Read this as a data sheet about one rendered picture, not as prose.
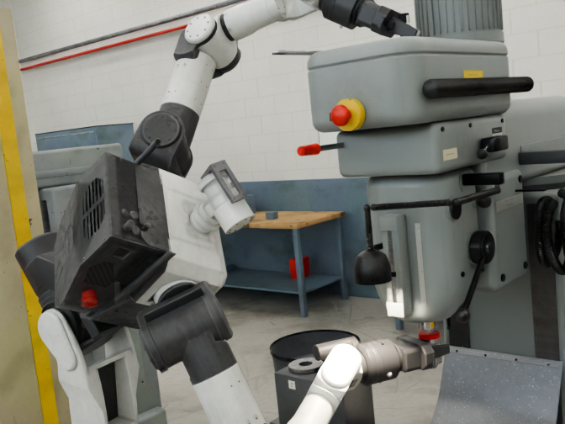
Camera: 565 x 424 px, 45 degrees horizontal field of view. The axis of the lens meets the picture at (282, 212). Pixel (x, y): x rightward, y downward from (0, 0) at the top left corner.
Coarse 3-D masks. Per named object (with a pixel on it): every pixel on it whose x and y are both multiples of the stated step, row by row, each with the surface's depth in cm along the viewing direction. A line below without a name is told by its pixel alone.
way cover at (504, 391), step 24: (456, 360) 188; (480, 360) 184; (504, 360) 180; (528, 360) 176; (552, 360) 172; (480, 384) 182; (504, 384) 178; (528, 384) 174; (456, 408) 184; (480, 408) 180; (504, 408) 176; (528, 408) 172; (552, 408) 169
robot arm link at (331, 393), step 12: (336, 348) 140; (348, 348) 140; (336, 360) 138; (348, 360) 138; (360, 360) 139; (324, 372) 135; (336, 372) 136; (348, 372) 136; (312, 384) 136; (324, 384) 134; (336, 384) 134; (348, 384) 135; (324, 396) 134; (336, 396) 134; (336, 408) 134
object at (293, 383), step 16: (288, 368) 176; (304, 368) 173; (288, 384) 173; (304, 384) 170; (288, 400) 174; (352, 400) 165; (368, 400) 170; (288, 416) 175; (336, 416) 164; (352, 416) 165; (368, 416) 170
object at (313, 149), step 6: (312, 144) 136; (318, 144) 137; (330, 144) 141; (336, 144) 142; (342, 144) 143; (300, 150) 133; (306, 150) 133; (312, 150) 135; (318, 150) 136; (324, 150) 139
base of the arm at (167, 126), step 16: (160, 112) 144; (144, 128) 142; (160, 128) 142; (176, 128) 142; (144, 144) 141; (160, 144) 141; (176, 144) 141; (160, 160) 141; (176, 160) 143; (192, 160) 154
